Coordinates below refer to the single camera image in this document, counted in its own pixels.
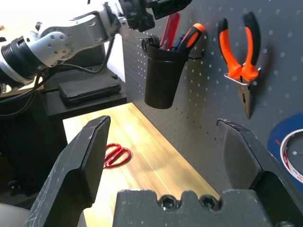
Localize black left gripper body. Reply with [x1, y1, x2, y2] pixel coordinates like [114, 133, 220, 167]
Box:
[118, 0, 156, 33]

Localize grey metal pegboard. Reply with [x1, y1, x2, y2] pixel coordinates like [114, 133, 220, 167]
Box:
[122, 0, 303, 197]

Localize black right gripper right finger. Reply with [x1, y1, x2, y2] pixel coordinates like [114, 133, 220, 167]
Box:
[216, 118, 303, 227]

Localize orange black long-nose pliers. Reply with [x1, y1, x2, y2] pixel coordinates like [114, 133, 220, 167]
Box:
[217, 11, 262, 120]

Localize black plastic cup holder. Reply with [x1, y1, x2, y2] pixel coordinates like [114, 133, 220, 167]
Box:
[144, 43, 190, 110]

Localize black handled scissors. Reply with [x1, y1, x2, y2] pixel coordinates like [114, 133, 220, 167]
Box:
[141, 35, 160, 56]

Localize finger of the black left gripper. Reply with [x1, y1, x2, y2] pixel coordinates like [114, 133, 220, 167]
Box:
[151, 0, 193, 8]
[152, 6, 189, 20]

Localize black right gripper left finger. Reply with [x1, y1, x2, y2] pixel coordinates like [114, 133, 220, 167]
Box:
[22, 115, 111, 227]

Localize metal wire pliers holder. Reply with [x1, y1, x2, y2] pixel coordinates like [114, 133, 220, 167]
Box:
[223, 67, 262, 87]

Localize blue tape roll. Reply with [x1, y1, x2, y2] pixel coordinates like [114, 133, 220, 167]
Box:
[267, 113, 303, 185]

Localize orange black handled screwdriver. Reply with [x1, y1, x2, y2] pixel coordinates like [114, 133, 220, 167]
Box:
[176, 23, 205, 54]

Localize flat black equipment case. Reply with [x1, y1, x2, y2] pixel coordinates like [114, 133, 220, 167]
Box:
[58, 75, 122, 106]

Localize black side cabinet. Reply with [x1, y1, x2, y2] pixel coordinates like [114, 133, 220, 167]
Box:
[0, 78, 129, 202]

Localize blue handled screwdriver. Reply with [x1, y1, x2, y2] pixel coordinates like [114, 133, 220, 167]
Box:
[170, 34, 187, 52]

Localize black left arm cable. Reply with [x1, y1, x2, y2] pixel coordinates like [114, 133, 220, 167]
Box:
[47, 35, 117, 75]

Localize red handled scissors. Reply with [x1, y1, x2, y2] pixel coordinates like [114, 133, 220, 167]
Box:
[103, 142, 132, 169]

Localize red handled screwdriver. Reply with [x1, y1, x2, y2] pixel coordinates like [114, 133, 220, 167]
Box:
[160, 12, 181, 51]

